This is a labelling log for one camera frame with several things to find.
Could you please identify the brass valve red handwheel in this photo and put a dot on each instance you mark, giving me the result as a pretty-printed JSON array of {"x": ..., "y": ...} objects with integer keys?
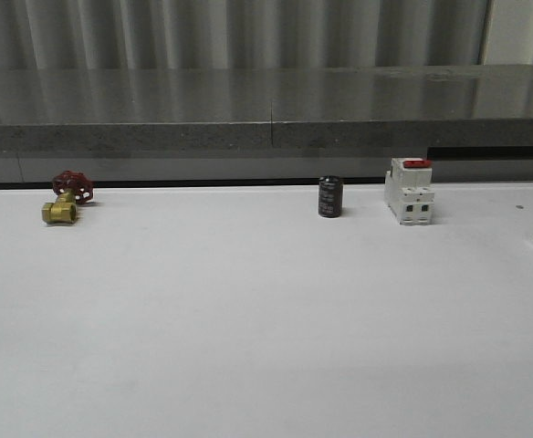
[{"x": 72, "y": 189}]

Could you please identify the white circuit breaker red switch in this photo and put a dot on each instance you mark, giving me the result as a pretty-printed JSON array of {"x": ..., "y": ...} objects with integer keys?
[{"x": 408, "y": 192}]

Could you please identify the black cylindrical capacitor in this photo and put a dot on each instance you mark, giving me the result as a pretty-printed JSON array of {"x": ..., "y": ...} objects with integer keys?
[{"x": 330, "y": 196}]

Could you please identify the grey stone ledge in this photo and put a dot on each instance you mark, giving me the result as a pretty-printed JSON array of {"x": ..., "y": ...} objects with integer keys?
[{"x": 443, "y": 112}]

